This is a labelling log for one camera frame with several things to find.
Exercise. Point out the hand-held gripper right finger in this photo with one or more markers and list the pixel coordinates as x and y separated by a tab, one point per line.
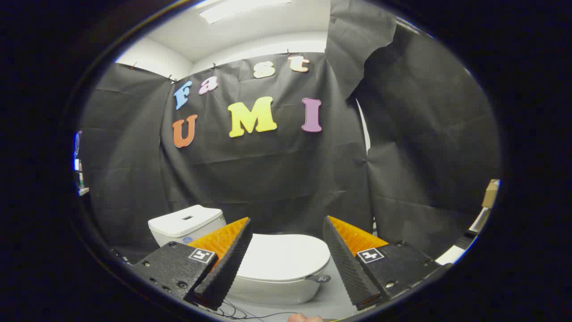
346	268

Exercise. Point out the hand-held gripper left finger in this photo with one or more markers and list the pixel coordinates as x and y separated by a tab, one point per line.
225	268

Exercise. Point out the white toilet lid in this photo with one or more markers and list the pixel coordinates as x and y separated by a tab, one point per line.
286	257

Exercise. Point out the white toilet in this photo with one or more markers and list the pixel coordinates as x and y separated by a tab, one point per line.
187	221

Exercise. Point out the black backdrop cloth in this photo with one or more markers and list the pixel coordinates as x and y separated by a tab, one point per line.
268	179

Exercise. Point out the brown cardboard box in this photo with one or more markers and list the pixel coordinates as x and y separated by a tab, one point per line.
491	193

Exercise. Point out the shelf with small items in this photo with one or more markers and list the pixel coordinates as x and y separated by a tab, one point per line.
79	172

